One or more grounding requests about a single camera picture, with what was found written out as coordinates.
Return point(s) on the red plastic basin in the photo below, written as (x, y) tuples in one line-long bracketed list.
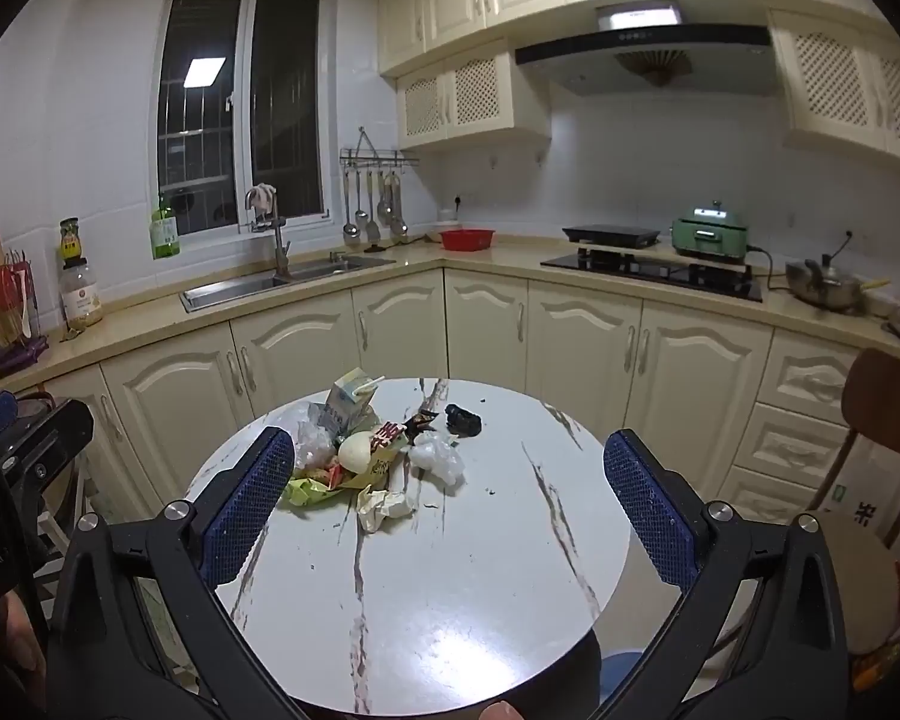
[(465, 238)]

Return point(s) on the green glass bottle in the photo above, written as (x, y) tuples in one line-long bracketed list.
[(163, 231)]

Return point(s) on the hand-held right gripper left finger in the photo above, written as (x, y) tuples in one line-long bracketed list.
[(251, 495)]

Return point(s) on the steel pot with lid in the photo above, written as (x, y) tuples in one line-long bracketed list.
[(825, 285)]

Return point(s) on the hanging steel ladle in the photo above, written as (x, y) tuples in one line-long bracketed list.
[(385, 206), (350, 229), (399, 225)]

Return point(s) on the white plastic bag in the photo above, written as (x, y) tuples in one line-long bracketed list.
[(311, 442)]

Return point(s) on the steel faucet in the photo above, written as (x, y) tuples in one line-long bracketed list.
[(279, 244)]

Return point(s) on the white stool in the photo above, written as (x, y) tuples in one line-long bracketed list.
[(75, 510)]

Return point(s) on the black glass gas stove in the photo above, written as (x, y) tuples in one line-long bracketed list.
[(645, 275)]

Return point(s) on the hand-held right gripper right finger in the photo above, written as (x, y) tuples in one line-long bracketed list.
[(645, 510)]

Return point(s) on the red kitchen utensils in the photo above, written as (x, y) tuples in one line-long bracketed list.
[(9, 289)]

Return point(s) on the white cardboard box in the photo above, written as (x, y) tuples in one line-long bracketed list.
[(870, 487)]

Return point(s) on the pink cloth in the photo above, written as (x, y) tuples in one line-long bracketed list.
[(265, 195)]

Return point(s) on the black induction cooker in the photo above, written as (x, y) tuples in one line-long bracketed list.
[(611, 234)]

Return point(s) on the dark kitchen window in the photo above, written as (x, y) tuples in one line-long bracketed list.
[(210, 150)]

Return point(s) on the pale egg shell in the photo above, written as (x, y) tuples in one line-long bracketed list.
[(356, 454)]

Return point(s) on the crumpled clear plastic wrap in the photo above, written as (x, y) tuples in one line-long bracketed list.
[(439, 461)]

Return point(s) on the cream base cabinets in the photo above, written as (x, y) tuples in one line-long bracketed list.
[(570, 337)]

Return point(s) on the blue plastic object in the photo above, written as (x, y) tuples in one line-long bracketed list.
[(622, 679)]

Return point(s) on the red foil snack wrapper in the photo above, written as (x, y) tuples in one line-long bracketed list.
[(386, 439)]

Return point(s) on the white spoon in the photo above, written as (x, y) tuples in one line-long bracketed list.
[(26, 313)]

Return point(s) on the milk carton with straw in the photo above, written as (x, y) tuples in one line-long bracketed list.
[(345, 405)]

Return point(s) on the large clear jar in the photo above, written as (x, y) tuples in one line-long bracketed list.
[(80, 296)]

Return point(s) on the black range hood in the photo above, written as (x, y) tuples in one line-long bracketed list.
[(645, 52)]

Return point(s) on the cream lattice door cabinet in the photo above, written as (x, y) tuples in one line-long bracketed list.
[(840, 82), (472, 97)]

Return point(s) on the crumpled black plastic bag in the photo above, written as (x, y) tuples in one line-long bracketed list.
[(463, 420)]

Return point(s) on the steel kitchen sink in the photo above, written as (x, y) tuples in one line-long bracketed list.
[(270, 285)]

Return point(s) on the green checkered snack wrapper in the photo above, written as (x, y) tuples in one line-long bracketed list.
[(307, 493)]

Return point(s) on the green electric cooker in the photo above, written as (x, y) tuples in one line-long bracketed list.
[(709, 236)]

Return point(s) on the hanging steel spatula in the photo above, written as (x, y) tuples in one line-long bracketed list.
[(373, 229)]

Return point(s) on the purple utensil rack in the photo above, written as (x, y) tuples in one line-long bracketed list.
[(19, 354)]

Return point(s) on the yellow label sauce jar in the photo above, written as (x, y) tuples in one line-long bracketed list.
[(70, 241)]

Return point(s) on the wooden chair with cushion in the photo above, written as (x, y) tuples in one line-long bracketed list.
[(877, 405)]

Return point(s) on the crumpled paper tissue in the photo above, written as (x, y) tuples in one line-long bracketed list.
[(379, 506)]

